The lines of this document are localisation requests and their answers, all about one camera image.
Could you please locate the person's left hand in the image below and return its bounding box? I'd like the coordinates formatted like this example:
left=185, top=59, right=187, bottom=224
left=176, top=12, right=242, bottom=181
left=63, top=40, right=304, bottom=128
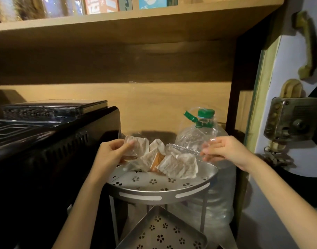
left=92, top=139, right=135, bottom=180

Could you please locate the person's right hand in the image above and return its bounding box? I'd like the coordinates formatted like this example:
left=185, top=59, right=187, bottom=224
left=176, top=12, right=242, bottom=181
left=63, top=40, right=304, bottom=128
left=200, top=136, right=255, bottom=172

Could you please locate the clear plastic bag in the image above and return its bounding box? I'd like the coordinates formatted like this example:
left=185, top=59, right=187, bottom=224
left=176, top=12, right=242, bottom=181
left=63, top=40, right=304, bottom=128
left=118, top=80, right=219, bottom=180

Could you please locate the person's right forearm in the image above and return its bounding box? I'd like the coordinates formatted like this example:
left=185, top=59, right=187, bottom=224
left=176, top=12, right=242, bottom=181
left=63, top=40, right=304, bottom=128
left=241, top=152, right=317, bottom=249

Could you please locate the person's left forearm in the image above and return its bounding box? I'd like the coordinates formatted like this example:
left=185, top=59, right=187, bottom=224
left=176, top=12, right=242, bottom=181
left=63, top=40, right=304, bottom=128
left=52, top=168, right=115, bottom=249

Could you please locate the white paper sachet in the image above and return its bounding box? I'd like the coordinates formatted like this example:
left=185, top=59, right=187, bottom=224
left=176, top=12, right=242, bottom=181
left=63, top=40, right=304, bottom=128
left=134, top=151, right=160, bottom=172
left=149, top=139, right=166, bottom=154
left=123, top=135, right=150, bottom=162
left=158, top=153, right=199, bottom=180

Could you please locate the orange sachet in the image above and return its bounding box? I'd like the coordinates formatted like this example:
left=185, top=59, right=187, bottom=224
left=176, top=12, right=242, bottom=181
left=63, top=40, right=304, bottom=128
left=150, top=154, right=166, bottom=174

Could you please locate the large clear green-capped water bottle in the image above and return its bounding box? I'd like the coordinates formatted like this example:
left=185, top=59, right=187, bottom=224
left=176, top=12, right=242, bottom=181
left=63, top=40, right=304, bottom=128
left=171, top=107, right=237, bottom=227

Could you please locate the silver perforated metal corner rack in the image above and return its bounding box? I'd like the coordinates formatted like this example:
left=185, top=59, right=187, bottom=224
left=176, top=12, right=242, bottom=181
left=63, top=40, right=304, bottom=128
left=105, top=161, right=219, bottom=249

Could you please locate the metal door latch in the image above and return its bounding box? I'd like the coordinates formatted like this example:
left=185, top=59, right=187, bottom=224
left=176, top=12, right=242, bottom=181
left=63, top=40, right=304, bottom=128
left=262, top=146, right=296, bottom=169

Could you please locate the black countertop oven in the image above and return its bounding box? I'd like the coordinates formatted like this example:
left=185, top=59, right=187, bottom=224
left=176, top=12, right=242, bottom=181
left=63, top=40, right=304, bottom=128
left=0, top=106, right=122, bottom=249

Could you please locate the wooden shelf unit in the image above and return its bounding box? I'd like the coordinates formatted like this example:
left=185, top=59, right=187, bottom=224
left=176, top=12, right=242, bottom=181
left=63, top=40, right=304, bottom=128
left=0, top=0, right=286, bottom=249

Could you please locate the brass rim door lock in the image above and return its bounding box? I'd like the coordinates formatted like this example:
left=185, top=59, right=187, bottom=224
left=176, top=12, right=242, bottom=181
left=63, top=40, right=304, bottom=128
left=263, top=96, right=317, bottom=142

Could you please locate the brass lock knob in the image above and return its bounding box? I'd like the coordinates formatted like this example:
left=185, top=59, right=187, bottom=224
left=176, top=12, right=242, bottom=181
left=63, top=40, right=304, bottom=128
left=280, top=79, right=304, bottom=99

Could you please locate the white door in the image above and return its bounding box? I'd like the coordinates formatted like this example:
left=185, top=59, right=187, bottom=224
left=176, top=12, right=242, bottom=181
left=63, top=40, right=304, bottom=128
left=245, top=0, right=317, bottom=249

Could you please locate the red cardboard box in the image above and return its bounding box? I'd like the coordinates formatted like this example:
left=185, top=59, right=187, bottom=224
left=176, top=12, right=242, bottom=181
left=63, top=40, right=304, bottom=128
left=84, top=0, right=120, bottom=15

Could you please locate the light blue cardboard box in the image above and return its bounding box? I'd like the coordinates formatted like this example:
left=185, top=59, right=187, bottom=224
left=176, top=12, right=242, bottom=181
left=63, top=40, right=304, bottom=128
left=138, top=0, right=169, bottom=10

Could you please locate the row of glass jars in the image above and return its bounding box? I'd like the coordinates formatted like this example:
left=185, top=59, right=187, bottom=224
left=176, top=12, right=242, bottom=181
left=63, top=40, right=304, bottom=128
left=0, top=0, right=85, bottom=23

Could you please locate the brass door pull handle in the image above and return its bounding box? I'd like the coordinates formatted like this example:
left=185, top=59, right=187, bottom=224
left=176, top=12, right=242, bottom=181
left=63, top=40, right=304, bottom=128
left=293, top=11, right=317, bottom=80

